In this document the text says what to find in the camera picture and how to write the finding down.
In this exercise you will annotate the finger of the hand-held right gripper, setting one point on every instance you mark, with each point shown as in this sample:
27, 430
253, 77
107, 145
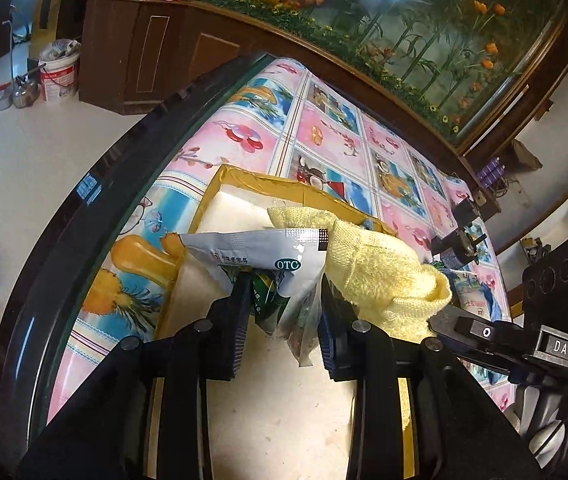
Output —
488, 361
473, 331

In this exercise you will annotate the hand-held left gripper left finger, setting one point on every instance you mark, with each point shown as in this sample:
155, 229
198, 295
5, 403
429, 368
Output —
241, 322

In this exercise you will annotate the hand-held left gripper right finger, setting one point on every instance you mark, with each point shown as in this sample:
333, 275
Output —
326, 342

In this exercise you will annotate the clear plastic bag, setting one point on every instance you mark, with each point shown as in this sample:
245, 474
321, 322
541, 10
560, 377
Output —
304, 325

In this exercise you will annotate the green foil packet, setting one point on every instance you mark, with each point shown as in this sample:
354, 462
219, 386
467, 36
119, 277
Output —
266, 300

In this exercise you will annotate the silver medicine packet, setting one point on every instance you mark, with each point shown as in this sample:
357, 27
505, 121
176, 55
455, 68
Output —
254, 250

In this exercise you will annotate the yellow knitted towel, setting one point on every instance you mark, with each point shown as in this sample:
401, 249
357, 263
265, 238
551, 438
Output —
363, 260

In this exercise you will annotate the cardboard box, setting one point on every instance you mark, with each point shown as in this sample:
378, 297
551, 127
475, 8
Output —
244, 182

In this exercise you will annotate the person's right hand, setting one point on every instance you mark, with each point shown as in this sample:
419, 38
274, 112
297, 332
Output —
546, 444

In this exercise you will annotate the small black device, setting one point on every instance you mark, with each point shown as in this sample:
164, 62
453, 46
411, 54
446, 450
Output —
458, 240

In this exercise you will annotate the purple bottle pack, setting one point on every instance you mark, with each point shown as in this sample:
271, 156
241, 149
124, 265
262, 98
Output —
491, 172

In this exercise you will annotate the colourful printed tablecloth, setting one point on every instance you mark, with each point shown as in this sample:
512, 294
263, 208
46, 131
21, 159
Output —
314, 125

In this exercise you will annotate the dark wooden cabinet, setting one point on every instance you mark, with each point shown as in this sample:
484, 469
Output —
114, 60

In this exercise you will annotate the white plastic bucket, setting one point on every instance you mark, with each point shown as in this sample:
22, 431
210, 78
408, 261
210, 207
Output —
59, 75

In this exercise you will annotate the aquarium with artificial flowers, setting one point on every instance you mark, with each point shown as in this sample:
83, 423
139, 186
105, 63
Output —
388, 20

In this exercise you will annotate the metal kettle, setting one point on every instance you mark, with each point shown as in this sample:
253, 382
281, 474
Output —
25, 94

